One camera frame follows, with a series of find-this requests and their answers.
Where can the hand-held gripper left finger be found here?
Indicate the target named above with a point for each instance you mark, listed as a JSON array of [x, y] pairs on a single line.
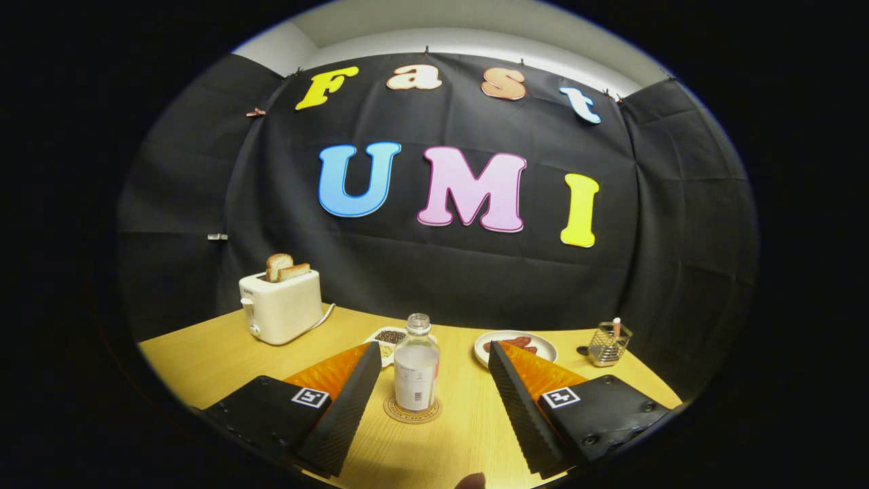
[[343, 414]]

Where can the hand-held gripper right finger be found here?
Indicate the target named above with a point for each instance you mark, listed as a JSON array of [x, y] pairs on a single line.
[[519, 414]]

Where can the round wooden coaster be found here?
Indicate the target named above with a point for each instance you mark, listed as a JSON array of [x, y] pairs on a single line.
[[390, 411]]

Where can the clear juice bottle white label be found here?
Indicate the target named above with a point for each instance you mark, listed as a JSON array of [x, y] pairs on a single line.
[[415, 373]]

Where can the white round plate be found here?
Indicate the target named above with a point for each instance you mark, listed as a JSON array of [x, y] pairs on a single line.
[[546, 350]]

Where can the white divided dish with beans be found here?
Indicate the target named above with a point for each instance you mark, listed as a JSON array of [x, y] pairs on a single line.
[[388, 337]]

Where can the cream toaster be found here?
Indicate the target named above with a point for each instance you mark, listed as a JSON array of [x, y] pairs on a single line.
[[282, 309]]

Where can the wooden table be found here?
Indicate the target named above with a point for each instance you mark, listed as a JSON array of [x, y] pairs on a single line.
[[204, 360]]

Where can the toasted bread slice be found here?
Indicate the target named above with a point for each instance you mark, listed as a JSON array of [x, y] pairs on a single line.
[[295, 272], [277, 261]]

